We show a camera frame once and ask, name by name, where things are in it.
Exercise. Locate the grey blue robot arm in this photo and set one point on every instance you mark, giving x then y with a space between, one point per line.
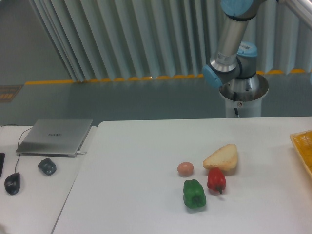
226 63

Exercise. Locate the red bell pepper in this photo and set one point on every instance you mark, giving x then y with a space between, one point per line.
216 180

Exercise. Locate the green bell pepper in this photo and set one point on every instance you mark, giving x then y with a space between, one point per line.
193 194

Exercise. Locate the brown egg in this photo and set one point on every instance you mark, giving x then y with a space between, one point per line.
185 169

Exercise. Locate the bread slice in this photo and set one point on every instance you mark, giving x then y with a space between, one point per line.
225 158

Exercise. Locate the white usb plug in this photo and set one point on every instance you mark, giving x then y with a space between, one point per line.
80 153

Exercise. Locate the white folding partition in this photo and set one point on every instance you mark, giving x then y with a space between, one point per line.
112 39

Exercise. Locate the silver laptop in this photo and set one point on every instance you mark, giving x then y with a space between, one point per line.
55 137

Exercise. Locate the dark grey small case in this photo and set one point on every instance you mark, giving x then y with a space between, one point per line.
47 166

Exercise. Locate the yellow plastic basket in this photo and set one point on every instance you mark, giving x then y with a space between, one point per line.
302 143

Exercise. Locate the black computer mouse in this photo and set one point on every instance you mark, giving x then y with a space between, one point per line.
12 183

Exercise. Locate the black device at edge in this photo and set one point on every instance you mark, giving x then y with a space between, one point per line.
2 158

